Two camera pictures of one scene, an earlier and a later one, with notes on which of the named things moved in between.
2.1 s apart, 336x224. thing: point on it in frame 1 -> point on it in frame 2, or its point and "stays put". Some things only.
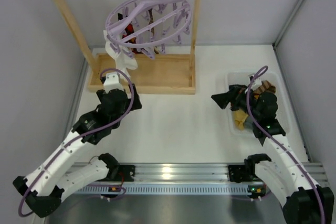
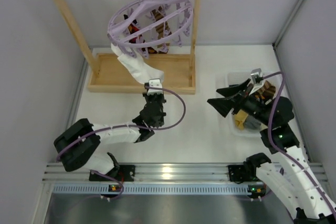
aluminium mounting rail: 200,173 stays put
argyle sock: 129,30 -> 133,27
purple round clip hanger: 146,21 stays put
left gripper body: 135,102 -> 154,97
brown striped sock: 156,50 -> 158,13
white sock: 125,61 -> 140,68
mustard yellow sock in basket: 239,116 stays put
